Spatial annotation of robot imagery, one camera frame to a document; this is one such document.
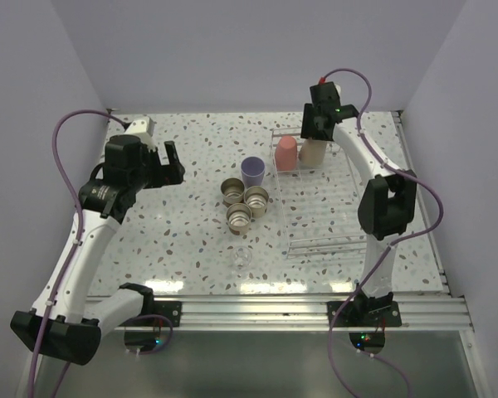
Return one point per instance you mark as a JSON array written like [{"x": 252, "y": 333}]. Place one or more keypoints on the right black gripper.
[{"x": 308, "y": 129}]

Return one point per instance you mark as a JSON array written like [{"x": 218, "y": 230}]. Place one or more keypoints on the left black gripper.
[{"x": 168, "y": 174}]

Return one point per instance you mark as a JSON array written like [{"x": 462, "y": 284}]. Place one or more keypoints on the beige plastic cup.
[{"x": 312, "y": 153}]

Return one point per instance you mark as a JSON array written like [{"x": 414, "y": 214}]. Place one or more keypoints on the red plastic cup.
[{"x": 286, "y": 154}]

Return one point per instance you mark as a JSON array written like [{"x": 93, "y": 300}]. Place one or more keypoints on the metal cup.
[
  {"x": 257, "y": 198},
  {"x": 239, "y": 217},
  {"x": 232, "y": 190}
]

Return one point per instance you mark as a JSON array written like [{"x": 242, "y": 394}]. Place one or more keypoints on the metal cup front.
[{"x": 239, "y": 217}]

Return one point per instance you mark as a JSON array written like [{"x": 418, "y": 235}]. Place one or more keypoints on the white wire dish rack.
[{"x": 319, "y": 207}]

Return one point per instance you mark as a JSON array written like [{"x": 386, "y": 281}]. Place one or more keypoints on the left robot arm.
[{"x": 58, "y": 325}]

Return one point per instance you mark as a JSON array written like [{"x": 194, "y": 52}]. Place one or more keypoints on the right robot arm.
[{"x": 386, "y": 207}]

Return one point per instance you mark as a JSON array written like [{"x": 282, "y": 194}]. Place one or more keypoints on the purple plastic cup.
[{"x": 253, "y": 171}]

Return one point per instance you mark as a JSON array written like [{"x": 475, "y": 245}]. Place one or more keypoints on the clear glass cup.
[{"x": 241, "y": 258}]

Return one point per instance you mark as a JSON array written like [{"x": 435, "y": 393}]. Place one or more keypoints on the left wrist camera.
[{"x": 143, "y": 129}]

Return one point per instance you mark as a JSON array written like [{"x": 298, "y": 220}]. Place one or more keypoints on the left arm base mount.
[{"x": 153, "y": 332}]

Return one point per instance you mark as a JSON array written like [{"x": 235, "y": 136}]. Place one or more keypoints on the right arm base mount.
[{"x": 372, "y": 316}]

